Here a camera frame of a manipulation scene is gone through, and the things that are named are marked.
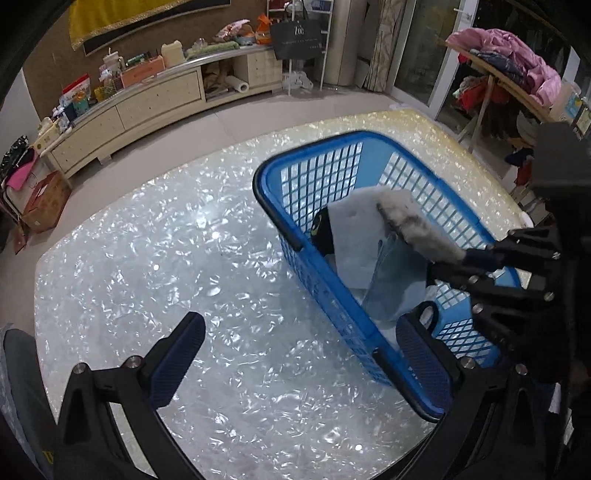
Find white plastic bag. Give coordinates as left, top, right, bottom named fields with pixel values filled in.
left=281, top=69, right=315, bottom=90

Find black garment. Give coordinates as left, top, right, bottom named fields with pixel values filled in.
left=309, top=206, right=335, bottom=257

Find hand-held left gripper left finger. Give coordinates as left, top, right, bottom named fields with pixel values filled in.
left=48, top=311, right=207, bottom=480

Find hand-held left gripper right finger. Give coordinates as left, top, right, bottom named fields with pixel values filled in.
left=396, top=314, right=550, bottom=480

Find black tote bag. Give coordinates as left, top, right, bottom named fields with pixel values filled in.
left=270, top=18, right=322, bottom=59

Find light blue cloth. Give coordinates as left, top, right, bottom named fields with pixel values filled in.
left=362, top=231, right=437, bottom=321

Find beige standing air conditioner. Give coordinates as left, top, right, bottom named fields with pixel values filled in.
left=323, top=0, right=365, bottom=88

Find grey white fluffy cloth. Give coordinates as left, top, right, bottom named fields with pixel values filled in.
left=376, top=189, right=467, bottom=265

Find blue plastic laundry basket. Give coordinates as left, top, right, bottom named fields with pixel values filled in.
left=252, top=130, right=522, bottom=423

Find black wall screen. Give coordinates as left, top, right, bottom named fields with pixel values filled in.
left=84, top=0, right=232, bottom=57

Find brown cardboard box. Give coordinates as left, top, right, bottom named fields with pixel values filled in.
left=21, top=171, right=72, bottom=233

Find white blue carton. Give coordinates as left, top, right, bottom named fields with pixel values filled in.
left=551, top=83, right=591, bottom=134

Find yellow cloth cover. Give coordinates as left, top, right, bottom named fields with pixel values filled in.
left=69, top=0, right=232, bottom=51

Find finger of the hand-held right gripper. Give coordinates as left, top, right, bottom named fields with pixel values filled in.
left=427, top=262, right=557, bottom=354
left=462, top=225, right=563, bottom=274

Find orange pink box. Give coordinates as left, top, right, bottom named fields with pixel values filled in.
left=121, top=55, right=166, bottom=88

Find patterned curtain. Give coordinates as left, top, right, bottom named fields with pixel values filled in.
left=365, top=0, right=407, bottom=93

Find green towel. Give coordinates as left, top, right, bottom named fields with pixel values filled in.
left=185, top=41, right=241, bottom=58

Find white cloth sheet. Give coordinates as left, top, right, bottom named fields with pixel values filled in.
left=325, top=187, right=432, bottom=289

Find clear cup with straw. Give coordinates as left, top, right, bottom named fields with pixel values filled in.
left=102, top=46, right=124, bottom=81

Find pink clothes pile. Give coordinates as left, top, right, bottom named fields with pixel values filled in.
left=449, top=28, right=561, bottom=109

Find hanging colourful clothes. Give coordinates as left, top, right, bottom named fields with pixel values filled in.
left=455, top=74, right=539, bottom=185

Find cream low cabinet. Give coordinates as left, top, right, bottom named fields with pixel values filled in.
left=34, top=46, right=283, bottom=178

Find white metal rack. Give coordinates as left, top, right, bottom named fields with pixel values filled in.
left=267, top=0, right=329, bottom=95

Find pink cloth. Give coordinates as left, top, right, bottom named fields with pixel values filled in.
left=4, top=161, right=40, bottom=192

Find wooden folding table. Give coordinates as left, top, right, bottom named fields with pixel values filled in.
left=445, top=37, right=555, bottom=153

